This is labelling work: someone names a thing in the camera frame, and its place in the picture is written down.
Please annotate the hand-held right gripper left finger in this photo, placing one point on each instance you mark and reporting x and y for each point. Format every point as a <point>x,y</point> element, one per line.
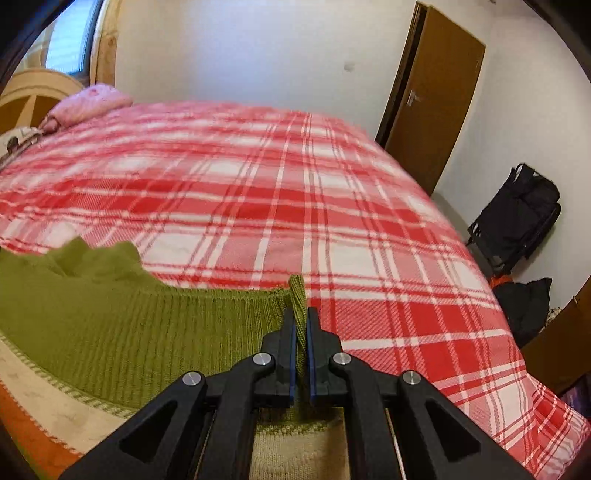
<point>292,353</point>

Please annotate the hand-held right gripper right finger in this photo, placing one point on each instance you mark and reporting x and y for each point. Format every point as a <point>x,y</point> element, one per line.
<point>313,357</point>

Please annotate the green knit sweater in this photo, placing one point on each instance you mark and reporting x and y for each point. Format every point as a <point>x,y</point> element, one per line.
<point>115,332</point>

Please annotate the red plaid blanket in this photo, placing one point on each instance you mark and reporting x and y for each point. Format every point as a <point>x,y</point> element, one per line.
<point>277,194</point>

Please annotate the orange item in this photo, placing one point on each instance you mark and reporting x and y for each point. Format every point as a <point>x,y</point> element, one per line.
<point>501,280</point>

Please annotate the black bag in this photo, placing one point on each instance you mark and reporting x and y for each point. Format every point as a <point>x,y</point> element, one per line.
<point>526,309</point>

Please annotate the wooden dresser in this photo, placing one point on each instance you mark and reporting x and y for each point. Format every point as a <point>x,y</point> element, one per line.
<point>561,346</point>

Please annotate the brown wooden door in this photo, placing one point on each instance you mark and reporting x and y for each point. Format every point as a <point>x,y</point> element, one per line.
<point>434,101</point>

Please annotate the pink pillow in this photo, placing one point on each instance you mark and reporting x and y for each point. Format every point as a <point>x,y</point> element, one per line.
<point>87,104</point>

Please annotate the brown white patterned pillow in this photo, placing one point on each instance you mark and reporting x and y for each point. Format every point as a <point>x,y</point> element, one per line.
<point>16,143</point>

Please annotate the narrow beige floral curtain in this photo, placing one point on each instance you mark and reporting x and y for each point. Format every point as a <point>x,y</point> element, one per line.
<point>107,41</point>

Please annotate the wooden bed headboard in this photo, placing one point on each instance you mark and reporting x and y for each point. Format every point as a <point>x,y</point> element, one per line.
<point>32,92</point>

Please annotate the window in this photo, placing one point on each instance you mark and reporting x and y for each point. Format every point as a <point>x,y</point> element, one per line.
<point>71,37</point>

